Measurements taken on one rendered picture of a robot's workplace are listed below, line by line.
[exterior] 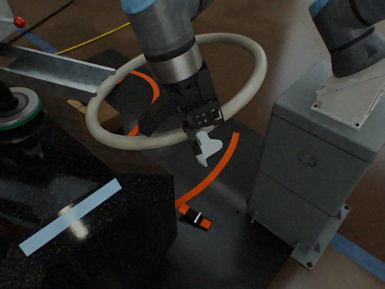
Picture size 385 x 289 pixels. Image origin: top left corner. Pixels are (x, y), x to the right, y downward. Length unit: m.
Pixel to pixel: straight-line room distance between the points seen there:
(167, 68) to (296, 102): 0.82
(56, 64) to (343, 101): 0.95
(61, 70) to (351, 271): 1.63
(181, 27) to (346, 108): 0.81
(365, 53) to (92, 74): 0.86
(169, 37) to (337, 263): 1.60
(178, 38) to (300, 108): 0.81
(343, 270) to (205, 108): 1.46
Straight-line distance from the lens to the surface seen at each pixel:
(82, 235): 1.00
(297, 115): 1.21
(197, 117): 0.57
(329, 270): 1.85
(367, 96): 1.14
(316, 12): 1.17
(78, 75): 1.04
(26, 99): 1.32
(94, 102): 0.88
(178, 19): 0.49
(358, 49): 1.17
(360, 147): 1.18
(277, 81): 2.84
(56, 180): 1.05
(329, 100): 1.19
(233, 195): 1.91
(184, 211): 1.78
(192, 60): 0.51
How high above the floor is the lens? 1.60
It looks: 48 degrees down
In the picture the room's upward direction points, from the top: straight up
